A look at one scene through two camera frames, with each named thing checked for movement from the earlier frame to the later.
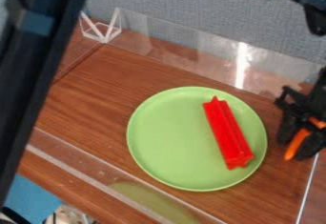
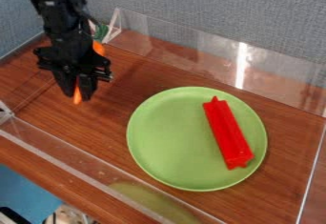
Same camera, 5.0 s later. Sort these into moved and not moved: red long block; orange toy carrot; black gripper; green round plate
Moved: orange toy carrot; black gripper
Not moved: green round plate; red long block
